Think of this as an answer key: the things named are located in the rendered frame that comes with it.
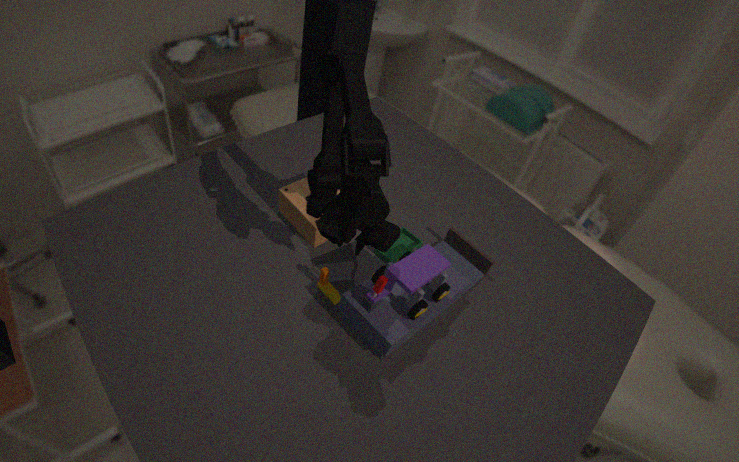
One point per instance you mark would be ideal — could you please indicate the purple wheeled trolley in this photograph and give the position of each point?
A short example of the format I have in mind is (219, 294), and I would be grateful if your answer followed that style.
(413, 270)

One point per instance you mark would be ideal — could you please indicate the red-headed pin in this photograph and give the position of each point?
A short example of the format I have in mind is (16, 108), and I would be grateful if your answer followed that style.
(379, 286)

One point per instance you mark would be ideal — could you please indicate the green tray floor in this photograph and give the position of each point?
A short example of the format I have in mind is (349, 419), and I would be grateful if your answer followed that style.
(402, 245)

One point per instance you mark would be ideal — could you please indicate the green tray rim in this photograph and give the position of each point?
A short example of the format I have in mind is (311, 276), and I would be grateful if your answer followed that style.
(386, 259)

